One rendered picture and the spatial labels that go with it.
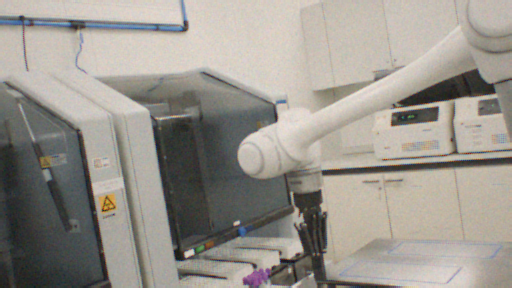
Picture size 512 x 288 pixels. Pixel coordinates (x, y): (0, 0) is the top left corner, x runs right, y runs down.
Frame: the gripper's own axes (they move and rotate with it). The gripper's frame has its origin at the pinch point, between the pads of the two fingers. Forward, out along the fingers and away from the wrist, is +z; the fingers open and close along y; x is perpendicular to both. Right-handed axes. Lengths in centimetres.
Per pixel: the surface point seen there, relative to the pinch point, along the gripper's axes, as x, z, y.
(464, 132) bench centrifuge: -30, -10, -230
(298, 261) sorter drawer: -38, 14, -42
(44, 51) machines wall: -157, -90, -24
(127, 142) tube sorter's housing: -47, -40, 18
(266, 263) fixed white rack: -41, 11, -27
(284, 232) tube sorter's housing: -51, 7, -53
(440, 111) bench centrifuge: -45, -25, -234
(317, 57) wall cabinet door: -148, -82, -258
